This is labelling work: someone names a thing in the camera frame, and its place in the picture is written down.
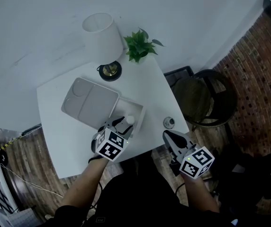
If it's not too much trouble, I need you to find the white desk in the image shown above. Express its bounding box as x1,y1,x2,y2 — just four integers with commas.
36,55,190,179

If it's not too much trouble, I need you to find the dark round stool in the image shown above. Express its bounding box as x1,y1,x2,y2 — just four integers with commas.
172,69,238,128

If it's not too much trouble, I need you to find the black box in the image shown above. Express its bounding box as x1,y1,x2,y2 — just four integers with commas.
163,65,195,87

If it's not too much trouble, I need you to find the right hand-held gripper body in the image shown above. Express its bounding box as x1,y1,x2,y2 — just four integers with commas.
169,143,216,180

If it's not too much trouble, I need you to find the yellow and black cable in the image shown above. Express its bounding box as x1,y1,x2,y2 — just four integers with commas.
0,126,42,151

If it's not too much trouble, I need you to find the green potted plant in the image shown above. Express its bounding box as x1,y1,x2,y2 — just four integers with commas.
123,27,165,65

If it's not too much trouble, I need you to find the grey divided tray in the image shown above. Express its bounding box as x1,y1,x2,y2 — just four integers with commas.
61,77,120,130

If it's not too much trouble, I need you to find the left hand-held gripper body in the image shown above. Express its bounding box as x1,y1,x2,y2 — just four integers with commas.
91,121,130,163

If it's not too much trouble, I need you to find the person's black clothing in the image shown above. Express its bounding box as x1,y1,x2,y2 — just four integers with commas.
34,150,271,227

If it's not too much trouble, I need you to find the person's right forearm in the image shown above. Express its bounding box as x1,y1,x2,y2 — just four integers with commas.
181,173,221,214

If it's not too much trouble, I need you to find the person's left forearm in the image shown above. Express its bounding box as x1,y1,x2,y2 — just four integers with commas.
60,158,109,209

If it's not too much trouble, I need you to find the round silver desk grommet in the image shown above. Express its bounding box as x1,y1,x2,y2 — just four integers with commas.
163,116,176,129

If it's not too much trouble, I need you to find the thin white cable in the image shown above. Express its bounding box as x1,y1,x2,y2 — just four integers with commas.
0,163,64,198

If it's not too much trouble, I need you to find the white shade table lamp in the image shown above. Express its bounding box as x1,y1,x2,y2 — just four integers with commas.
81,12,124,82

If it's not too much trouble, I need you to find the white desk drawer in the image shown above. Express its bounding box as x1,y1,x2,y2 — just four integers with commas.
111,97,147,140

